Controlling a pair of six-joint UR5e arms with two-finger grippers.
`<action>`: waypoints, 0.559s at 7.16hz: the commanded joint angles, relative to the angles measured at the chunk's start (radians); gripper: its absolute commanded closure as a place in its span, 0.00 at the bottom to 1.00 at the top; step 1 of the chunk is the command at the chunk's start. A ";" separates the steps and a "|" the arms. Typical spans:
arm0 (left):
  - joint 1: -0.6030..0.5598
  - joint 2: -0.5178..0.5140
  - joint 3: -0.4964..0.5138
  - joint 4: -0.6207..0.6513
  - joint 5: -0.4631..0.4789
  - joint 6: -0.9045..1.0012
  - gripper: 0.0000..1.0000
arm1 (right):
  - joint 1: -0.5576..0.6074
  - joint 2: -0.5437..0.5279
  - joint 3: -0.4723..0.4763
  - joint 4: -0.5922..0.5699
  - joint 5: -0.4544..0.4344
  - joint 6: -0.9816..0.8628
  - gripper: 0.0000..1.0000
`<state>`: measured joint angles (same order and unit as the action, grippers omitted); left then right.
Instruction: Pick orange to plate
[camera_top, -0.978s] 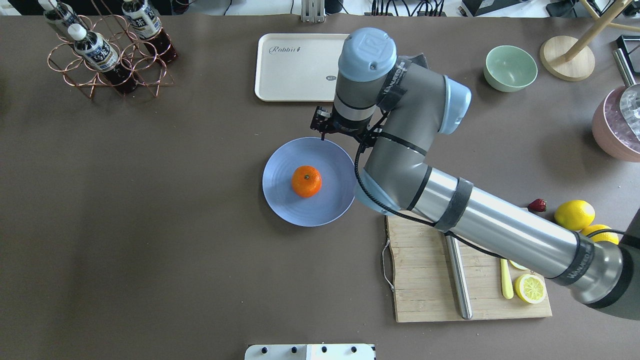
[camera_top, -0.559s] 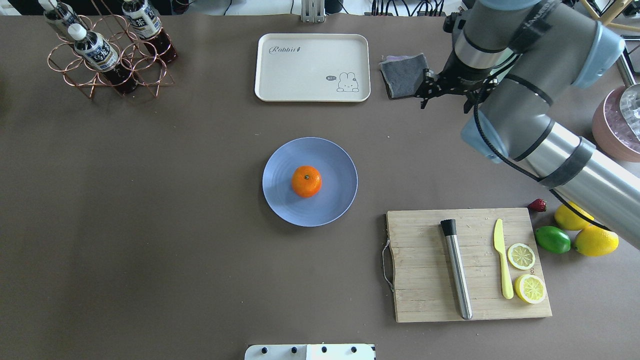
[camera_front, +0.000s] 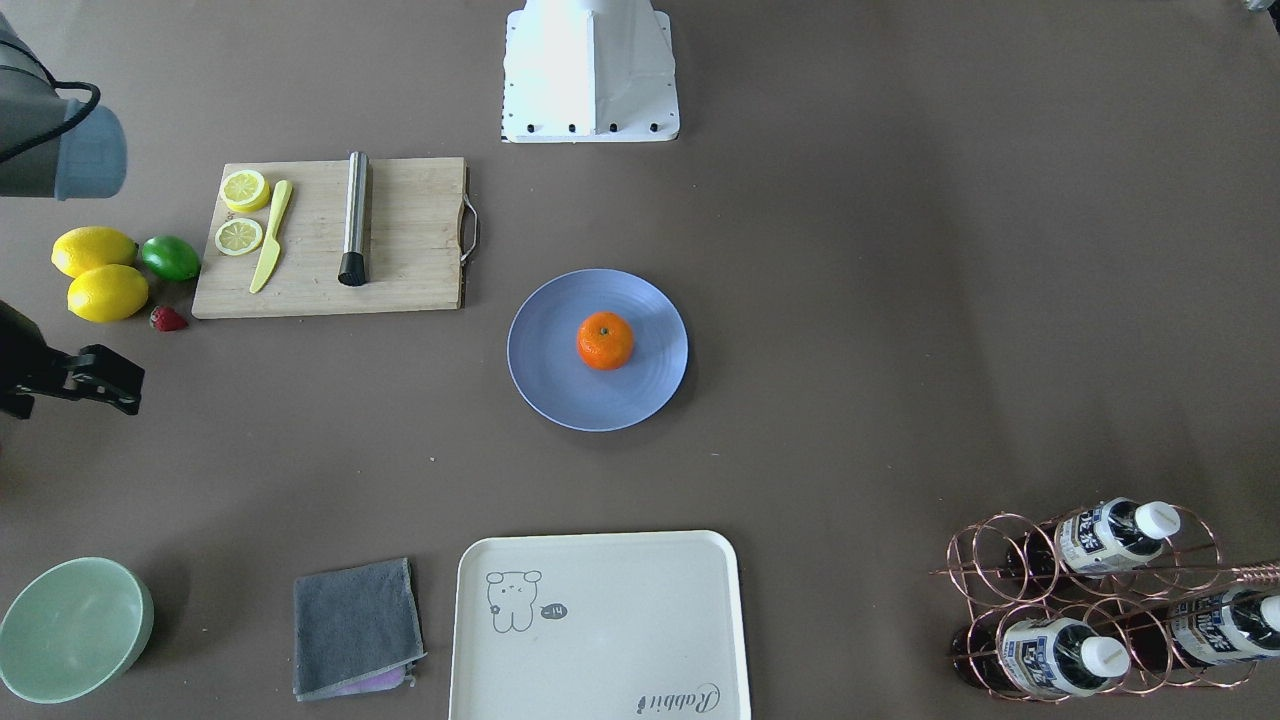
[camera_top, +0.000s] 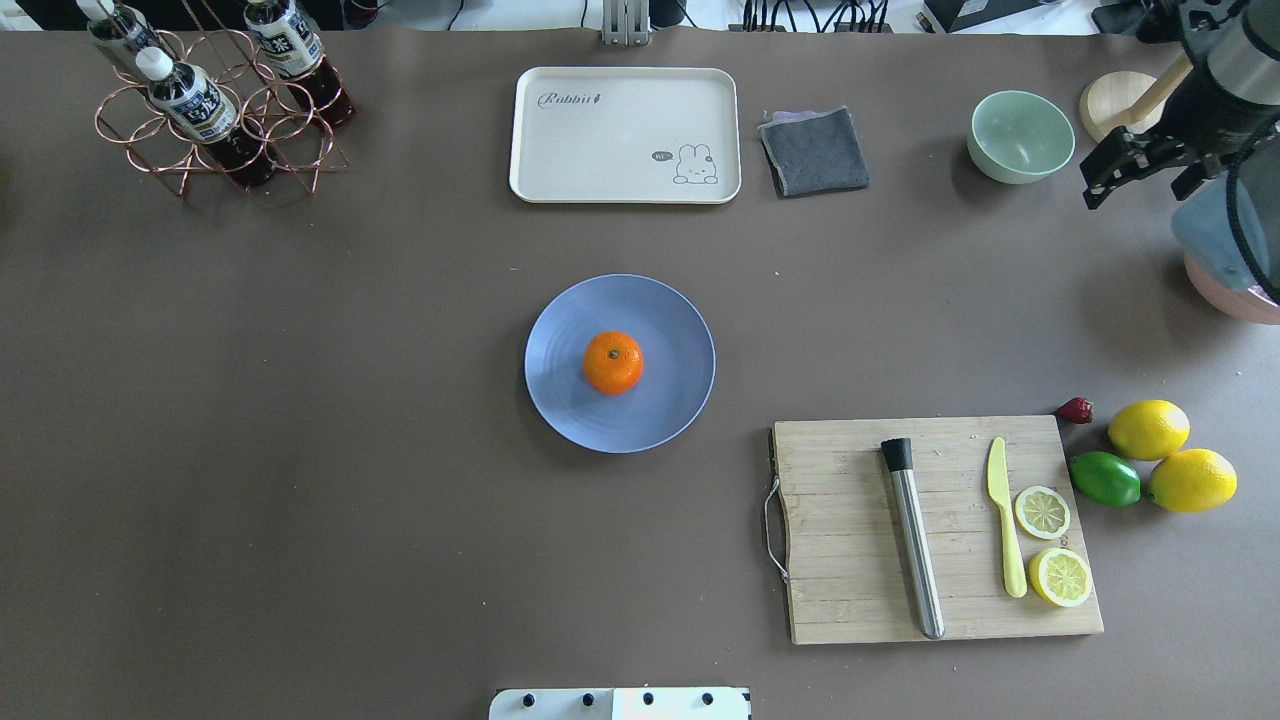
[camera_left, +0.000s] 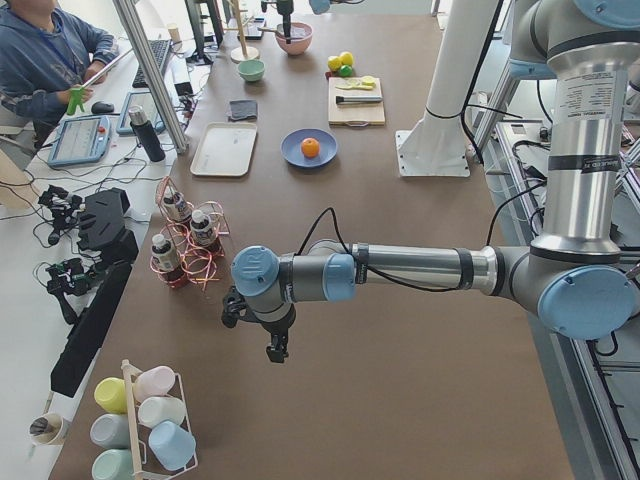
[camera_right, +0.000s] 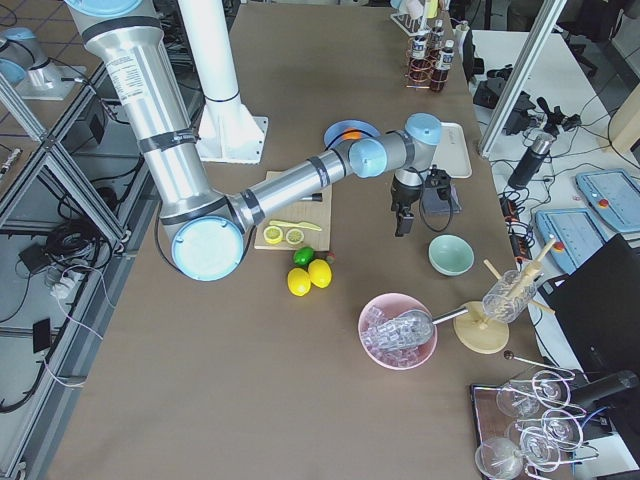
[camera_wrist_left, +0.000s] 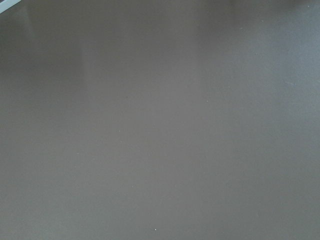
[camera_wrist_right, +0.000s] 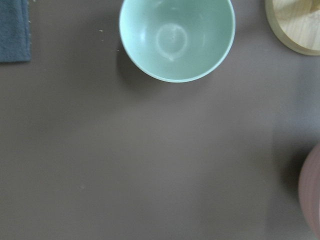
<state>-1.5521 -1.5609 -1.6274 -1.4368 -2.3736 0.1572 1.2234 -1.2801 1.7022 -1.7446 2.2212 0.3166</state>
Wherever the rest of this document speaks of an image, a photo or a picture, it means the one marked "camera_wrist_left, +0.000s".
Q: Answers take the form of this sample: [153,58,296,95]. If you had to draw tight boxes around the light table edge strip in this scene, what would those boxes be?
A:
[0,0,19,13]

